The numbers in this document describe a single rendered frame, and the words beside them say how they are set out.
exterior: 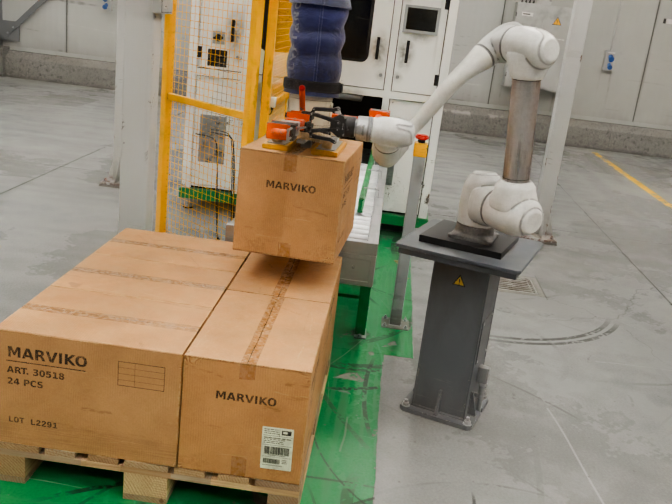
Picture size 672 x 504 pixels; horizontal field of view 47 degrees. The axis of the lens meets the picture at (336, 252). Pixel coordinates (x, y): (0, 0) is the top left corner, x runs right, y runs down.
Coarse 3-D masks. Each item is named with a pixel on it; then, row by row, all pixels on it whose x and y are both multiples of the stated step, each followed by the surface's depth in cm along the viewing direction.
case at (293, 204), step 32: (256, 160) 292; (288, 160) 290; (320, 160) 288; (352, 160) 310; (256, 192) 295; (288, 192) 293; (320, 192) 291; (352, 192) 328; (256, 224) 298; (288, 224) 296; (320, 224) 294; (352, 224) 350; (288, 256) 300; (320, 256) 298
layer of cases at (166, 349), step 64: (128, 256) 318; (192, 256) 327; (256, 256) 336; (64, 320) 252; (128, 320) 257; (192, 320) 263; (256, 320) 269; (320, 320) 276; (0, 384) 246; (64, 384) 244; (128, 384) 243; (192, 384) 241; (256, 384) 239; (320, 384) 301; (64, 448) 251; (128, 448) 249; (192, 448) 247; (256, 448) 245
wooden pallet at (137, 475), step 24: (312, 432) 301; (0, 456) 254; (24, 456) 253; (48, 456) 252; (72, 456) 252; (96, 456) 251; (24, 480) 256; (144, 480) 252; (168, 480) 253; (192, 480) 250; (216, 480) 250; (240, 480) 249; (264, 480) 249
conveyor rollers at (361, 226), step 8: (360, 168) 548; (376, 168) 556; (360, 176) 522; (376, 176) 530; (360, 184) 497; (376, 184) 504; (368, 192) 479; (368, 200) 461; (368, 208) 444; (360, 216) 420; (368, 216) 426; (360, 224) 409; (368, 224) 409; (352, 232) 392; (360, 232) 392; (368, 232) 393
